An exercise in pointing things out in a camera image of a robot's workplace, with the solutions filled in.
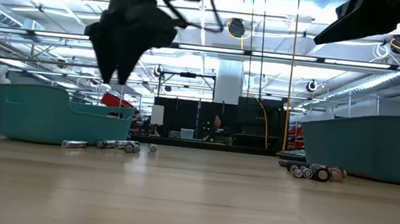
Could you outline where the blue-grey plastic bin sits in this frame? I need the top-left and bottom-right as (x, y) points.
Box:
(295, 107), (400, 186)

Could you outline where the red storage bins rack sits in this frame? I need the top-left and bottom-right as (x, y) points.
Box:
(98, 91), (140, 122)
(285, 122), (308, 154)

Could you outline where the long light strip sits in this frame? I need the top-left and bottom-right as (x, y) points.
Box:
(0, 26), (400, 72)

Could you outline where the black metal gantry frame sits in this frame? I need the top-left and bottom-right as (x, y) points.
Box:
(155, 69), (218, 103)

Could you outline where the black partition panel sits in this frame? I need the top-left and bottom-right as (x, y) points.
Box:
(150, 95), (239, 145)

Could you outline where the silver air duct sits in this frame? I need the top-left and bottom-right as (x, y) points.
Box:
(326, 64), (400, 107)

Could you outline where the white sign panel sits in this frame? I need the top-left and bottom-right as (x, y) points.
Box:
(150, 103), (166, 127)

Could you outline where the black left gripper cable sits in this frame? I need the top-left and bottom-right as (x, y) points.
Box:
(152, 0), (228, 34)

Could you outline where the teal plastic bin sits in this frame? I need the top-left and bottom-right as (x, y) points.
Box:
(0, 80), (137, 152)

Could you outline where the black aluminium rig frame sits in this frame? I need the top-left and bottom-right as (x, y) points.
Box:
(0, 121), (281, 160)

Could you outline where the person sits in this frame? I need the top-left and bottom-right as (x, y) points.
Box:
(205, 113), (236, 147)

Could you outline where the white box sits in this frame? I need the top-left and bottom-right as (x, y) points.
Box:
(179, 127), (196, 141)

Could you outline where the black cabinet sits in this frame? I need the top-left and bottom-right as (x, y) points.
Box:
(233, 96), (286, 152)

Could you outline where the thin black cable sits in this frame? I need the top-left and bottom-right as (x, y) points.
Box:
(242, 0), (258, 100)
(254, 0), (271, 103)

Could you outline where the grey metal crossbar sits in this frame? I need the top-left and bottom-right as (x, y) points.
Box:
(0, 54), (101, 71)

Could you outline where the orange cable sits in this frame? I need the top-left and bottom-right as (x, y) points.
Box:
(249, 96), (274, 150)

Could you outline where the white square pillar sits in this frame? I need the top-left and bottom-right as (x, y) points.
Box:
(213, 59), (246, 107)

